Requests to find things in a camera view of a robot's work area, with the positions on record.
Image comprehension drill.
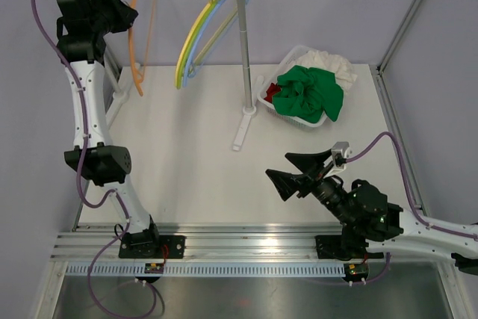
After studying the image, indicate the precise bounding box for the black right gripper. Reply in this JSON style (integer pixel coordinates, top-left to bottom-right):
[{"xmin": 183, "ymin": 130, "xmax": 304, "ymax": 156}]
[{"xmin": 265, "ymin": 149, "xmax": 354, "ymax": 226}]

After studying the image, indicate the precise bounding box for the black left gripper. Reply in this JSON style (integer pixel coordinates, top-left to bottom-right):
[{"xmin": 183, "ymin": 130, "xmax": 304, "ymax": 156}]
[{"xmin": 87, "ymin": 0, "xmax": 136, "ymax": 36}]

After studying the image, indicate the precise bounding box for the orange hanger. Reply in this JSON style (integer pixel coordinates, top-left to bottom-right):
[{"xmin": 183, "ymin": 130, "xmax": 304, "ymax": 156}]
[{"xmin": 118, "ymin": 0, "xmax": 158, "ymax": 97}]

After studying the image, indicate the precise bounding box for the lime green hanger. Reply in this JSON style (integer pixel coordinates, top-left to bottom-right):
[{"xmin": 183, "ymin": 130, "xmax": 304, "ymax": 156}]
[{"xmin": 182, "ymin": 0, "xmax": 238, "ymax": 88}]

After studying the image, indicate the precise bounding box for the yellow hanger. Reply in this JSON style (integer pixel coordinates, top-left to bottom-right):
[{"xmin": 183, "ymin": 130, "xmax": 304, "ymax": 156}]
[{"xmin": 174, "ymin": 0, "xmax": 220, "ymax": 90}]

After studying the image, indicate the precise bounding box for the green t shirt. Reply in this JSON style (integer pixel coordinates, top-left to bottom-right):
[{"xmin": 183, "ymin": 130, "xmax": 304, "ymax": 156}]
[{"xmin": 272, "ymin": 65, "xmax": 344, "ymax": 123}]

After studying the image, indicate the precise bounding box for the red t shirt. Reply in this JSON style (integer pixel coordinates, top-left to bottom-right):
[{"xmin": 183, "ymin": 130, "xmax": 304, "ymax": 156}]
[{"xmin": 264, "ymin": 83, "xmax": 282, "ymax": 103}]

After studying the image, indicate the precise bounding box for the light blue plastic hanger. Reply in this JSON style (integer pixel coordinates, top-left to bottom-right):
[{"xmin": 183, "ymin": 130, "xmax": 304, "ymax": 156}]
[{"xmin": 182, "ymin": 0, "xmax": 257, "ymax": 89}]

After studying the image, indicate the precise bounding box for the beige t shirt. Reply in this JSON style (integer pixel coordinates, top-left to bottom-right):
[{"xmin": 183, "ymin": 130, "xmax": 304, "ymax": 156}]
[{"xmin": 294, "ymin": 50, "xmax": 358, "ymax": 95}]

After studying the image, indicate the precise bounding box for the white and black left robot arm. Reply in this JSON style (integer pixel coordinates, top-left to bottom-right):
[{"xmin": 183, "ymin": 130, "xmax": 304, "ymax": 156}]
[{"xmin": 56, "ymin": 0, "xmax": 162, "ymax": 258}]

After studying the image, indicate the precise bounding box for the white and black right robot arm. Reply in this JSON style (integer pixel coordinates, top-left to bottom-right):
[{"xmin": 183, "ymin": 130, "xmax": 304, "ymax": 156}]
[{"xmin": 265, "ymin": 149, "xmax": 477, "ymax": 275}]

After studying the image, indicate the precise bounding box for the silver clothes rack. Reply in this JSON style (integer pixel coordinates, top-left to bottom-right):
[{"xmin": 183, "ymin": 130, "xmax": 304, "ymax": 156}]
[{"xmin": 45, "ymin": 0, "xmax": 262, "ymax": 154}]

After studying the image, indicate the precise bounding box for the white plastic basket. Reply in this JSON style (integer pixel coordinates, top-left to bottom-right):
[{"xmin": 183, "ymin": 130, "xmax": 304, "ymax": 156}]
[{"xmin": 256, "ymin": 45, "xmax": 328, "ymax": 131}]

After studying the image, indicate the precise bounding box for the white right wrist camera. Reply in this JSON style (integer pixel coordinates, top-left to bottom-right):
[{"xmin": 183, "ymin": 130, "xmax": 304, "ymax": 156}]
[{"xmin": 325, "ymin": 141, "xmax": 352, "ymax": 177}]

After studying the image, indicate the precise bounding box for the aluminium frame rail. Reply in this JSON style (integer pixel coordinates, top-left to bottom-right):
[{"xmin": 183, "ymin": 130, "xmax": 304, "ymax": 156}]
[{"xmin": 50, "ymin": 223, "xmax": 341, "ymax": 262}]

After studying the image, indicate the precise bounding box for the white slotted cable duct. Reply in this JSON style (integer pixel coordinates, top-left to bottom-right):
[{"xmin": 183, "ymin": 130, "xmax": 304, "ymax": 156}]
[{"xmin": 66, "ymin": 261, "xmax": 345, "ymax": 278}]

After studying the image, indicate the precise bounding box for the aluminium corner post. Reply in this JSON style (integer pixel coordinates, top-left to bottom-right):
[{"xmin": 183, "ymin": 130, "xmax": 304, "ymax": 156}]
[{"xmin": 377, "ymin": 0, "xmax": 425, "ymax": 76}]

